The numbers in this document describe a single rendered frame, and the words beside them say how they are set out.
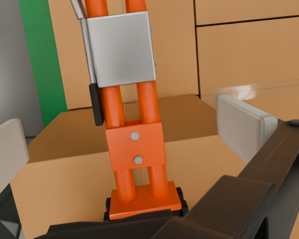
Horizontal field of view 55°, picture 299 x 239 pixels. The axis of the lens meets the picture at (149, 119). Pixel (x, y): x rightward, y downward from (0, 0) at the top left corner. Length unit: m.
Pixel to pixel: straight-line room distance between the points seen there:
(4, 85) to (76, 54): 0.71
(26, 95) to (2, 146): 1.32
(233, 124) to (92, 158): 0.34
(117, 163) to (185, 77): 0.58
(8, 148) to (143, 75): 0.16
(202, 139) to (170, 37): 0.44
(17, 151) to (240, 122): 0.13
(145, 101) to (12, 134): 0.16
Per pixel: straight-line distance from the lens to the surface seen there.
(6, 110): 1.53
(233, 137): 0.17
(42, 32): 1.44
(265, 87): 0.95
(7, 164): 0.18
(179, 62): 0.86
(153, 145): 0.32
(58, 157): 0.50
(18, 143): 0.20
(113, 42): 0.30
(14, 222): 0.82
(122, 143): 0.32
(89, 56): 0.31
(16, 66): 1.48
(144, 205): 0.34
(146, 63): 0.30
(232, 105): 0.17
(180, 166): 0.50
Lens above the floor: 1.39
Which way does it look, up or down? 75 degrees down
